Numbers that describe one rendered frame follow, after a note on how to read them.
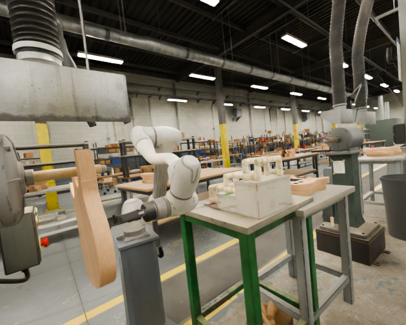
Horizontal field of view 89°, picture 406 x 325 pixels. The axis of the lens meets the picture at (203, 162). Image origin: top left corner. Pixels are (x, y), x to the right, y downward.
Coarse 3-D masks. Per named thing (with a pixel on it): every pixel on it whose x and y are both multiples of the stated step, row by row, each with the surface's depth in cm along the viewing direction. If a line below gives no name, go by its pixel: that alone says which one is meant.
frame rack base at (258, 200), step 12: (240, 180) 109; (264, 180) 101; (276, 180) 104; (288, 180) 109; (240, 192) 104; (252, 192) 98; (264, 192) 98; (276, 192) 104; (288, 192) 109; (240, 204) 105; (252, 204) 99; (264, 204) 98; (276, 204) 103; (288, 204) 109; (252, 216) 99; (264, 216) 98
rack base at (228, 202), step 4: (220, 192) 122; (224, 192) 121; (220, 196) 118; (224, 196) 115; (228, 196) 112; (232, 196) 110; (220, 200) 118; (224, 200) 115; (228, 200) 113; (232, 200) 110; (220, 204) 119; (224, 204) 116; (228, 204) 113; (232, 204) 110; (236, 204) 108; (220, 208) 119; (224, 208) 116; (228, 208) 113; (232, 208) 111; (236, 208) 108; (236, 212) 109
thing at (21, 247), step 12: (24, 216) 74; (36, 216) 84; (0, 228) 70; (12, 228) 72; (24, 228) 74; (36, 228) 76; (0, 240) 70; (12, 240) 72; (24, 240) 74; (36, 240) 76; (12, 252) 72; (24, 252) 73; (36, 252) 75; (12, 264) 71; (24, 264) 73; (36, 264) 75; (24, 276) 77
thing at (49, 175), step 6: (60, 168) 65; (66, 168) 65; (72, 168) 66; (96, 168) 70; (36, 174) 60; (42, 174) 61; (48, 174) 62; (54, 174) 63; (60, 174) 63; (66, 174) 65; (72, 174) 66; (36, 180) 60; (42, 180) 61; (48, 180) 63
